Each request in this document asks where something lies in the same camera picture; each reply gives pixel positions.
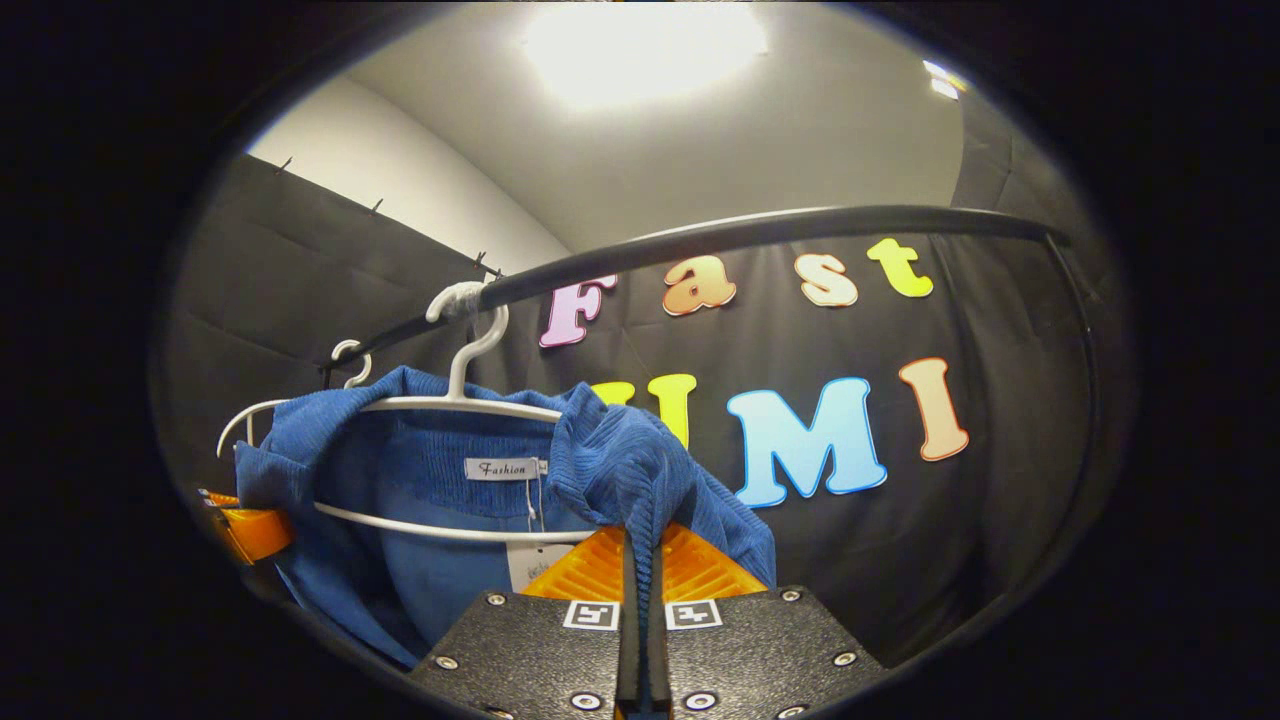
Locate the white plastic clothes hanger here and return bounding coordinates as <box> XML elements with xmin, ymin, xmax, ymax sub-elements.
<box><xmin>217</xmin><ymin>281</ymin><xmax>601</xmax><ymax>545</ymax></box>
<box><xmin>329</xmin><ymin>339</ymin><xmax>374</xmax><ymax>390</ymax></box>

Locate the ceiling light panel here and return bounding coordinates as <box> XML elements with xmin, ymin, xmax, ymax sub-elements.
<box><xmin>922</xmin><ymin>58</ymin><xmax>969</xmax><ymax>102</ymax></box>
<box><xmin>524</xmin><ymin>4</ymin><xmax>771</xmax><ymax>109</ymax></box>

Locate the blue corduroy jacket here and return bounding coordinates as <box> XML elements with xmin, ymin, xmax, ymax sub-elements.
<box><xmin>235</xmin><ymin>365</ymin><xmax>778</xmax><ymax>671</ymax></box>

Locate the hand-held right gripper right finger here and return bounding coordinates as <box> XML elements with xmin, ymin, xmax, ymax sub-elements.
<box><xmin>645</xmin><ymin>520</ymin><xmax>891</xmax><ymax>720</ymax></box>

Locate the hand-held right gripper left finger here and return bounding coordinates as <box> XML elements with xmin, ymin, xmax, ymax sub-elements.
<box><xmin>405</xmin><ymin>525</ymin><xmax>641</xmax><ymax>720</ymax></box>

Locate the black metal clothes rack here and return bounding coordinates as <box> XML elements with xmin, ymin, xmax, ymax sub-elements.
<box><xmin>320</xmin><ymin>204</ymin><xmax>1103</xmax><ymax>626</ymax></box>

